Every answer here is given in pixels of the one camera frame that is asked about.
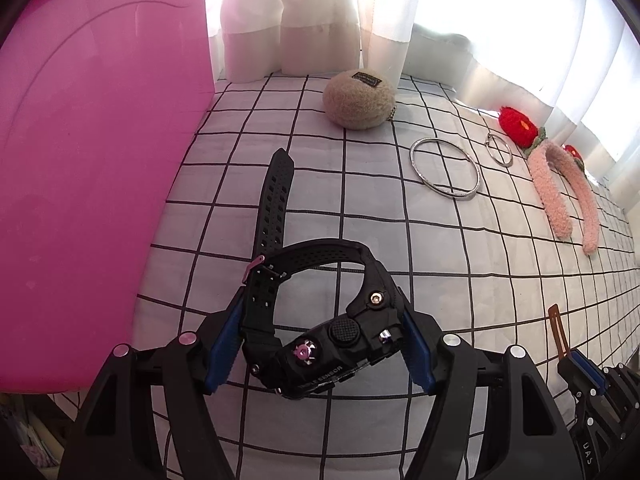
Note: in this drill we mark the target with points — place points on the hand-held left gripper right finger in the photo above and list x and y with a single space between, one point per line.
416 355

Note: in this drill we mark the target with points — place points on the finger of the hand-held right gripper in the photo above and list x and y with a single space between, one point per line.
587 372

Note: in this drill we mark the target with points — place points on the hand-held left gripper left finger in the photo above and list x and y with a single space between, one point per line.
225 342

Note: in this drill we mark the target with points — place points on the thin snap hair clip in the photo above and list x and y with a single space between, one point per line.
559 327

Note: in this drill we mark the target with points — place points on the black digital wrist watch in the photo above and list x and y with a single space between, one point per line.
310 360

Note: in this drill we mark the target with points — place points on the pink plastic basin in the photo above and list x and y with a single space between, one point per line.
100 160

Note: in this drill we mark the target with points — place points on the pink fuzzy strawberry headband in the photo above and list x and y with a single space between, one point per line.
547 195

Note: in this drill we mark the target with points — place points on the large silver bangle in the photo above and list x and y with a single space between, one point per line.
412 160

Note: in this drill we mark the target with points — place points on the beige plush sloth charm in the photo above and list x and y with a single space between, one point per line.
357 102

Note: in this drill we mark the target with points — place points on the white sheer curtain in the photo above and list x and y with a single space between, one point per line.
310 15

